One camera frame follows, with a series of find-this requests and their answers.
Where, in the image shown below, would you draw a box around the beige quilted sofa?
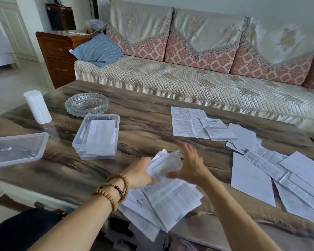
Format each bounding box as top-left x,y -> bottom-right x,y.
74,0 -> 314,134

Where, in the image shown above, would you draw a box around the blue striped pillow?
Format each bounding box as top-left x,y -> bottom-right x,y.
70,33 -> 125,68

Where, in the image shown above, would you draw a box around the person's right hand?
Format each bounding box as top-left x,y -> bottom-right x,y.
166,140 -> 213,185

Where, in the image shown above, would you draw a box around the white folded papers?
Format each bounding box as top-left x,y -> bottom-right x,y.
82,119 -> 117,156

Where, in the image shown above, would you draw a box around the white panelled cabinet door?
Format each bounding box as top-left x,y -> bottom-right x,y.
0,0 -> 39,62

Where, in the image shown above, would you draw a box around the black garment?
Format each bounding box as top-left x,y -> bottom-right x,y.
0,207 -> 66,251

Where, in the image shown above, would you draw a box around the clear plastic storage box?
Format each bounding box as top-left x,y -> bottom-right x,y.
72,114 -> 120,161

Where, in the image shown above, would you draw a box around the white bed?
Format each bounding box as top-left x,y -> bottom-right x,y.
0,29 -> 18,70

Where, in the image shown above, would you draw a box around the person's left forearm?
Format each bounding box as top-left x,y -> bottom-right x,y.
28,180 -> 126,251

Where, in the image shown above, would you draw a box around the brown wooden drawer cabinet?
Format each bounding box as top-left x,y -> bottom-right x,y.
36,30 -> 96,89

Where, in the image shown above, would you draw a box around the wooden bead bracelet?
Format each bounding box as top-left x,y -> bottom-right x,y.
92,173 -> 129,212

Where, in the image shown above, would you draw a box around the printed leaflet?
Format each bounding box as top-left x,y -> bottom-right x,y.
146,150 -> 184,178

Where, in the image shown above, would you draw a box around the glass ashtray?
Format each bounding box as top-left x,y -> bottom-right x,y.
64,93 -> 110,117

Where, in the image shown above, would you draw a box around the stack of printed papers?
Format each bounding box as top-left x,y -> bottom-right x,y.
117,173 -> 204,242

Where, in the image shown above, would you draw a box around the black box with red trim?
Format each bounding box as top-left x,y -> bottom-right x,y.
46,3 -> 76,31

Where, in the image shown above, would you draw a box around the white cylindrical roll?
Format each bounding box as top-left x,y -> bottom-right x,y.
23,90 -> 52,125

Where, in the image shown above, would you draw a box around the person's right forearm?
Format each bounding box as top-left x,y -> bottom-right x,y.
200,174 -> 282,251

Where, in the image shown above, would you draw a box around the clear plastic lid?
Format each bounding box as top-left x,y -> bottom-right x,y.
0,132 -> 50,169

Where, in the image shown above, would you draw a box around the scattered spread of paper sheets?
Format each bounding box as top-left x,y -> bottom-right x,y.
171,106 -> 314,229

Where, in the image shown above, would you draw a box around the person's left hand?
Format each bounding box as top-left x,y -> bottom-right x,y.
121,157 -> 156,192

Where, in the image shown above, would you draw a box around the beige lace-trimmed sofa cover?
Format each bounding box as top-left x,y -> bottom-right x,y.
240,16 -> 314,67
109,0 -> 174,51
171,8 -> 248,54

